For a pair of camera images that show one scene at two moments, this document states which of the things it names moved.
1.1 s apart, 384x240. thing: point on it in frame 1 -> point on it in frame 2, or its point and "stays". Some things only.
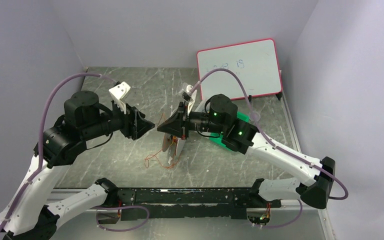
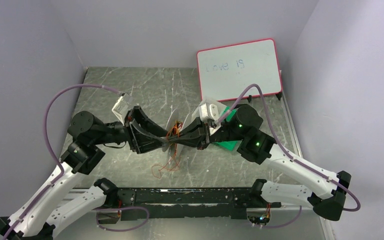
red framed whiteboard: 257,61 stays
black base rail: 189,203 stays
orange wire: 173,141 -> 164,168
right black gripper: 182,121 -> 206,133
